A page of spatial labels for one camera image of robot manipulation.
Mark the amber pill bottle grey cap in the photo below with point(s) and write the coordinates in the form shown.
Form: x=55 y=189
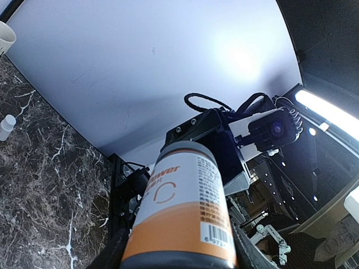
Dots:
x=183 y=220

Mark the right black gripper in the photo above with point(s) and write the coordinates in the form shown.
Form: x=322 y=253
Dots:
x=211 y=129

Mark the white pill bottle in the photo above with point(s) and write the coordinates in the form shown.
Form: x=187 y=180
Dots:
x=7 y=125

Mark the cream printed mug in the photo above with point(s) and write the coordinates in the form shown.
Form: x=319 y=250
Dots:
x=7 y=38

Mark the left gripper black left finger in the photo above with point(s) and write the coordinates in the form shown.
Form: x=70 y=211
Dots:
x=111 y=255

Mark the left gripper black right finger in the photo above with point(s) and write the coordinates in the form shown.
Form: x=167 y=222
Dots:
x=248 y=255

